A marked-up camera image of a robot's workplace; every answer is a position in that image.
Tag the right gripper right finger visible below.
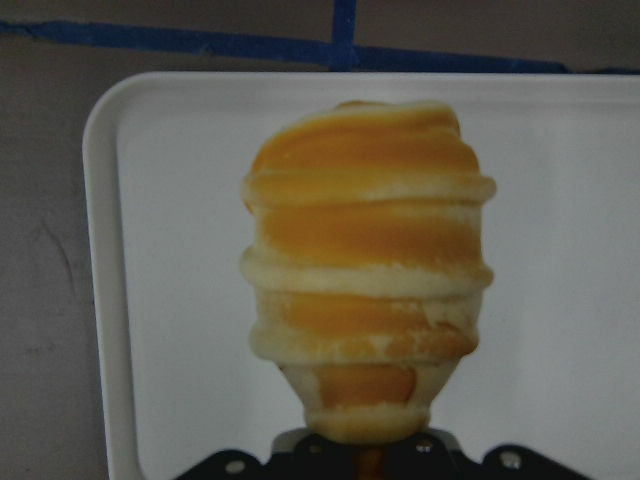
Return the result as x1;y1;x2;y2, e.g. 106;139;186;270
399;433;587;480

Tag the white tray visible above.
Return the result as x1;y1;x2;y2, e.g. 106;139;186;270
83;73;639;479

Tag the bread roll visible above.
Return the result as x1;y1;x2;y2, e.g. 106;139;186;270
241;101;496;444

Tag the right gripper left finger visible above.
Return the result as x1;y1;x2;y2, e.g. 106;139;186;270
177;447;311;480

